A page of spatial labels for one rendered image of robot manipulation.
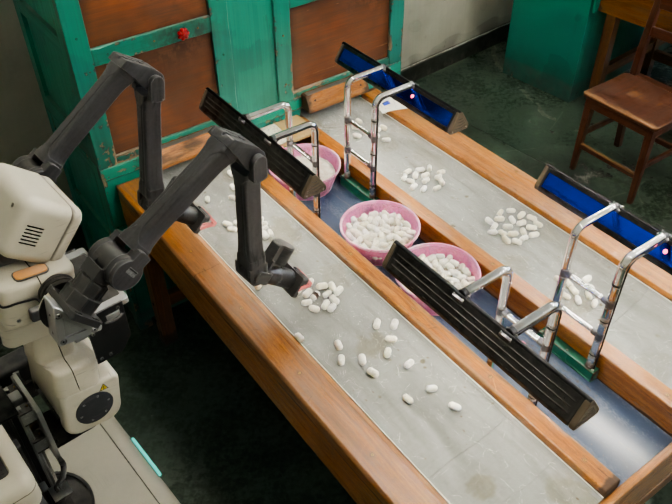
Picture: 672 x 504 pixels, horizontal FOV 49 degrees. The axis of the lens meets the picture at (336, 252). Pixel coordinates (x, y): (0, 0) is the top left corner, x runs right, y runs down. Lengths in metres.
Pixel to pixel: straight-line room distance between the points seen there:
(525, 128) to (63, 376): 3.22
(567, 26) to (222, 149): 3.30
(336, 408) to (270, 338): 0.30
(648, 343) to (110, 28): 1.87
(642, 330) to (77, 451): 1.77
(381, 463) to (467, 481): 0.21
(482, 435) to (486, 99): 3.10
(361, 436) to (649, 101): 2.62
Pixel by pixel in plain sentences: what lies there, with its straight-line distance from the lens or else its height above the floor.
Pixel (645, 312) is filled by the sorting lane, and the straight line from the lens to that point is 2.36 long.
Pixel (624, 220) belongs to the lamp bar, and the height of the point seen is 1.09.
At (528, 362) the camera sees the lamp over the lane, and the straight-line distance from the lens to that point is 1.65.
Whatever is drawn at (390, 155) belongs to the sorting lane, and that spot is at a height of 0.74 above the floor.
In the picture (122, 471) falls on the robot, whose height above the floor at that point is 0.28.
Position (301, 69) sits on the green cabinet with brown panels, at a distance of 2.96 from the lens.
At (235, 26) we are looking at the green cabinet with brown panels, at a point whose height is 1.20.
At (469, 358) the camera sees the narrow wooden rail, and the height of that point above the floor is 0.76.
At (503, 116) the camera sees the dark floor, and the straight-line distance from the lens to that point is 4.59.
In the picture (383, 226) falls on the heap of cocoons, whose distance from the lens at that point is 2.49.
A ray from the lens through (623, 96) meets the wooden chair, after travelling 4.02.
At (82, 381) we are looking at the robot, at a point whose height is 0.84.
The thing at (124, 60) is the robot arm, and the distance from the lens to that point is 1.96.
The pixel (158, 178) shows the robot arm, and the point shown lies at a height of 1.10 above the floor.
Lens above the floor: 2.32
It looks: 41 degrees down
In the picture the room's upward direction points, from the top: 1 degrees counter-clockwise
